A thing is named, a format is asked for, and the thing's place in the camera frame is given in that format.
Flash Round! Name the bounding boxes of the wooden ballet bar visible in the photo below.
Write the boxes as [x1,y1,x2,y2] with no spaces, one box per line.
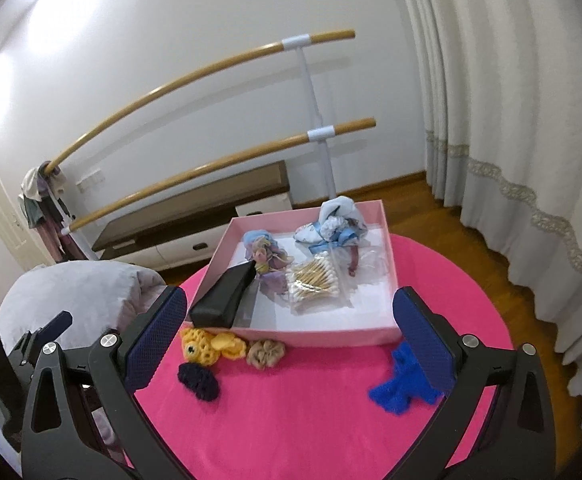
[61,117,377,235]
[44,29,356,176]

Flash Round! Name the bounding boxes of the grey pillow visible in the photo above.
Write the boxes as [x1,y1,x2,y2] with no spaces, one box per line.
[0,261,171,479]

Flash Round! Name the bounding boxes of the blue fuzzy knit item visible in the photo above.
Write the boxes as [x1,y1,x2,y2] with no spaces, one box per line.
[368,340,443,415]

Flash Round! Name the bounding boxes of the lower wooden ballet bar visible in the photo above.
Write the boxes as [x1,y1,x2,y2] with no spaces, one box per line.
[61,117,377,235]

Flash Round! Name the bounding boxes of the white wall socket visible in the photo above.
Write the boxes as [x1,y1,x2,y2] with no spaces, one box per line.
[76,169,104,193]

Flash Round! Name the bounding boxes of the yellow crochet piece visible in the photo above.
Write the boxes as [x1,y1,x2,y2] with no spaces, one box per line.
[211,332,248,361]

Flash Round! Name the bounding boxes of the cotton swabs bag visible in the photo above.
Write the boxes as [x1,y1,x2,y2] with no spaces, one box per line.
[285,252,341,312]

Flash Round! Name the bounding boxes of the light blue white cloth bundle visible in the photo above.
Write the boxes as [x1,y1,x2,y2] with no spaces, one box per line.
[293,196,368,254]

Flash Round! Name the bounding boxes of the beige fabric scrunchie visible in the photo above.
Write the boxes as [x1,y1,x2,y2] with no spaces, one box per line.
[247,339,285,370]

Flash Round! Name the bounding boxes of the clear plastic bag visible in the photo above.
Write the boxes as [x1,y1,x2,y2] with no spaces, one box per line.
[333,242,389,283]

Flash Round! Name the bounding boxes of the white barre stand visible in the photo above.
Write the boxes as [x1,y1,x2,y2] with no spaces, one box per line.
[281,34,337,198]

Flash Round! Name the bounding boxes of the white curtain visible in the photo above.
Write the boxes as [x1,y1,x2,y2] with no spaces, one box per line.
[405,0,582,426]

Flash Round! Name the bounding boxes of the navy crochet scrunchie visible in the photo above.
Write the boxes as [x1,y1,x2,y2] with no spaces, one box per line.
[177,362,219,402]

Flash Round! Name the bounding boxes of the pastel fabric scrunchie bundle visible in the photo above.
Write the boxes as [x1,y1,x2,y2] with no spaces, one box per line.
[242,230,293,295]

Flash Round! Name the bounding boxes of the upper wooden ballet bar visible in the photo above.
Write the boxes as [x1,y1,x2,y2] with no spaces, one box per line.
[44,29,356,176]

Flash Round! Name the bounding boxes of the pink shallow box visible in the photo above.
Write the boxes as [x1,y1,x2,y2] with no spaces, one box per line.
[183,200,401,347]

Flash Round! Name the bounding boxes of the white door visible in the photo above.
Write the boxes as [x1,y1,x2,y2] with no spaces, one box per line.
[0,181,44,271]

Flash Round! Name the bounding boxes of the black pouch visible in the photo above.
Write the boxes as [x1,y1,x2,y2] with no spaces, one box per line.
[189,261,256,328]

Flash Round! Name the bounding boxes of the clothes hanging on barre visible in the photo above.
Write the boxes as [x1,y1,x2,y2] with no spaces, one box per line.
[18,160,85,263]

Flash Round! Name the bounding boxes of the low tv cabinet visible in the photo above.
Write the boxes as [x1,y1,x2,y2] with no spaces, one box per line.
[92,160,292,271]

